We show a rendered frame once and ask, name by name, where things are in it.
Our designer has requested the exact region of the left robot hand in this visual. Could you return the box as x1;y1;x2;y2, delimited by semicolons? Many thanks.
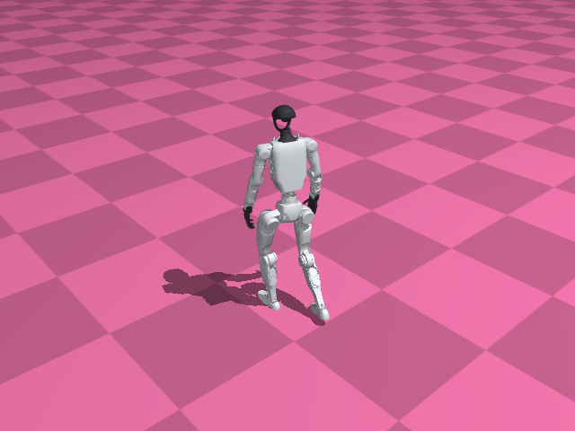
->
243;206;254;229

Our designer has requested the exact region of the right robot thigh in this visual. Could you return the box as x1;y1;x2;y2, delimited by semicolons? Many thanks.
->
294;205;314;268

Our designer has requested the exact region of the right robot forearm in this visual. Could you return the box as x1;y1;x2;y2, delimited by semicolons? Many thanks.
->
309;174;323;199

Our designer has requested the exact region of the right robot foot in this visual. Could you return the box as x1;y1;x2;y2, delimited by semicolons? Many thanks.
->
310;303;330;321

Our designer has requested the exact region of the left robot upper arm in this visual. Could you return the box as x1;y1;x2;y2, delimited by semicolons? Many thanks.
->
251;143;272;187

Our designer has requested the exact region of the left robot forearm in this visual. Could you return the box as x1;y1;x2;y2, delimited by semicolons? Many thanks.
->
243;174;259;211

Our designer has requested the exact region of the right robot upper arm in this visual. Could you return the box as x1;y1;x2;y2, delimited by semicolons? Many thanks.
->
303;137;322;179

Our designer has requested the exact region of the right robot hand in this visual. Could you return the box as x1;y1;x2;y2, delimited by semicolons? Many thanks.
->
303;194;319;214

